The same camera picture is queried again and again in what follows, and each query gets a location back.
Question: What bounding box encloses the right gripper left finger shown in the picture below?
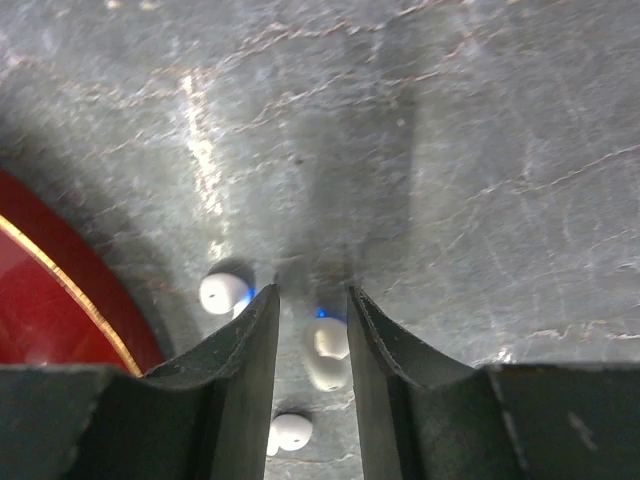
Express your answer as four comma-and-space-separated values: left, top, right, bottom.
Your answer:
1, 284, 279, 479

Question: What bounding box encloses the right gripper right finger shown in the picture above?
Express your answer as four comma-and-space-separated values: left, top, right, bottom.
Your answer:
347, 287, 639, 479

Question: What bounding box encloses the red round tray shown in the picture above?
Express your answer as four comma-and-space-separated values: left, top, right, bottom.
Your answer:
1, 173, 164, 376

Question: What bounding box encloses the white stem earbud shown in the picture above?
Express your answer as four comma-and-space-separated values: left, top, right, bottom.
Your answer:
199, 272, 255, 319
266, 414, 313, 456

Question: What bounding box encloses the white stem earbud upper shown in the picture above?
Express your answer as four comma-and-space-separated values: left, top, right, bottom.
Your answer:
199, 272, 255, 319

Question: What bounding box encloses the white stem earbud lower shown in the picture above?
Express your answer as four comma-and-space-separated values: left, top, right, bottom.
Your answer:
266, 414, 313, 456

